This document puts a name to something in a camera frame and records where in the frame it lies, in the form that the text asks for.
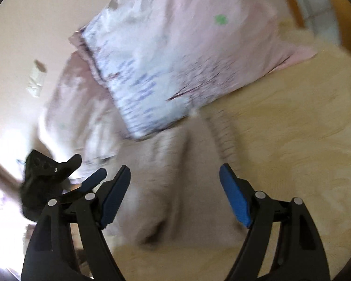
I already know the yellow patterned bed sheet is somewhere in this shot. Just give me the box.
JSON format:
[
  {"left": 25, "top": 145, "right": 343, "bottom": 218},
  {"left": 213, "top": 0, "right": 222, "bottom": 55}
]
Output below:
[{"left": 76, "top": 18, "right": 351, "bottom": 281}]

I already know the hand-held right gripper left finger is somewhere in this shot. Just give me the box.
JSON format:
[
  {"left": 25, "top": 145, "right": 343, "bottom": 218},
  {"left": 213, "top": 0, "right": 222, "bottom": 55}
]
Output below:
[{"left": 20, "top": 165, "right": 132, "bottom": 281}]

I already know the pale wall fixture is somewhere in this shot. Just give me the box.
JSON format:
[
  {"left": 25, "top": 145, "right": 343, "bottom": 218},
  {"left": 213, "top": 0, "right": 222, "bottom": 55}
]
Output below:
[{"left": 26, "top": 60, "right": 48, "bottom": 98}]

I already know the pink pillow with tree print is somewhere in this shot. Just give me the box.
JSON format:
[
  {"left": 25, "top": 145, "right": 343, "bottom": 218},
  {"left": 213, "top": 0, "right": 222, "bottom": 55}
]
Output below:
[{"left": 69, "top": 0, "right": 319, "bottom": 140}]

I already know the beige cable-knit sweater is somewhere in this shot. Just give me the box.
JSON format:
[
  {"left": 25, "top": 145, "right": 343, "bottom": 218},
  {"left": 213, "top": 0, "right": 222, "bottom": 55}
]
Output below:
[{"left": 113, "top": 108, "right": 253, "bottom": 248}]

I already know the pink floral pillow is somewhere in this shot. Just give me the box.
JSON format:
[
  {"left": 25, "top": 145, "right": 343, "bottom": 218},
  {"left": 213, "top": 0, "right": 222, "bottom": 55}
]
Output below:
[{"left": 37, "top": 51, "right": 130, "bottom": 166}]

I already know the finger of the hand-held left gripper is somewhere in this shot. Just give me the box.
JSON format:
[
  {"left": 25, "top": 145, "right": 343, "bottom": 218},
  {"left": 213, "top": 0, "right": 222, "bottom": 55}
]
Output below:
[
  {"left": 54, "top": 153, "right": 83, "bottom": 180},
  {"left": 59, "top": 168, "right": 107, "bottom": 205}
]

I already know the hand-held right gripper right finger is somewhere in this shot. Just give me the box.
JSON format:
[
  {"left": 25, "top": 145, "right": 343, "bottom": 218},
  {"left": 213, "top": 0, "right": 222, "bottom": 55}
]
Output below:
[{"left": 219, "top": 163, "right": 331, "bottom": 281}]

